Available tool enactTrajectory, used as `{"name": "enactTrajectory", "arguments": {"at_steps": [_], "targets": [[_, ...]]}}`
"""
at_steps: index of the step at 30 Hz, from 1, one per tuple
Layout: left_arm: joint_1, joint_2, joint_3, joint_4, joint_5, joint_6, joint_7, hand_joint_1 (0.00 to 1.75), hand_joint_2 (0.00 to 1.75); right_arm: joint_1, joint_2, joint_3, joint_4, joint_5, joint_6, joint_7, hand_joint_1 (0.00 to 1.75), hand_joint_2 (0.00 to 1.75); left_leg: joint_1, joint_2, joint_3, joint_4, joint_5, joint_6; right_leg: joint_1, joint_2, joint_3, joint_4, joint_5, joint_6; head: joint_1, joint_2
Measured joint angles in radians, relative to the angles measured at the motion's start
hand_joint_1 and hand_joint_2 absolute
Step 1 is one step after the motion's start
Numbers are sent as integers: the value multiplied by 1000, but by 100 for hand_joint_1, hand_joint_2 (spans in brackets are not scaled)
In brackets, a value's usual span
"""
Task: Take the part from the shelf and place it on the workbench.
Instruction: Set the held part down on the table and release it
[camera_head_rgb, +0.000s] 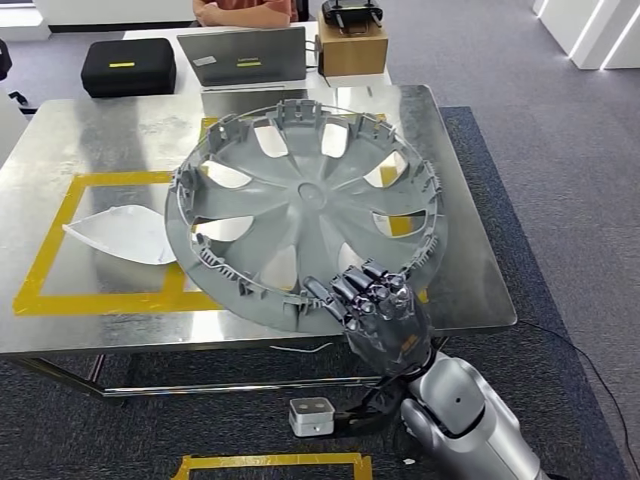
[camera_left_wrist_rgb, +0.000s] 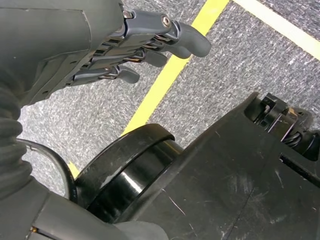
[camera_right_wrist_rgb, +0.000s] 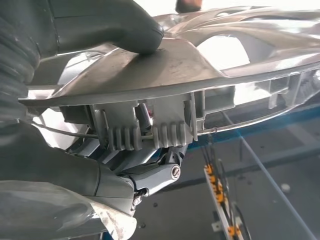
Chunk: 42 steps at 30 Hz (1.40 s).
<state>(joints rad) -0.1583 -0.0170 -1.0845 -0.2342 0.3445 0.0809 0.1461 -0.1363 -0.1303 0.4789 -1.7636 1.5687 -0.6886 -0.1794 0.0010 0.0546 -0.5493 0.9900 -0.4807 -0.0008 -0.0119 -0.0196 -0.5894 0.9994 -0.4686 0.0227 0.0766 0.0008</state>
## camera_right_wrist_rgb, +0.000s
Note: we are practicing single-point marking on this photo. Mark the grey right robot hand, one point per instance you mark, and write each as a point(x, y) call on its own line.
point(50, 172)

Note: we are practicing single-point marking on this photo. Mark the dark rounded object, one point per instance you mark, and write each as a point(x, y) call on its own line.
point(189, 6)

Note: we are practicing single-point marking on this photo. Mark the small white round disc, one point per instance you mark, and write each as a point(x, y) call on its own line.
point(285, 188)

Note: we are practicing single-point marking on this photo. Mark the rail with orange clips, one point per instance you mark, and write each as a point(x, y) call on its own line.
point(217, 188)

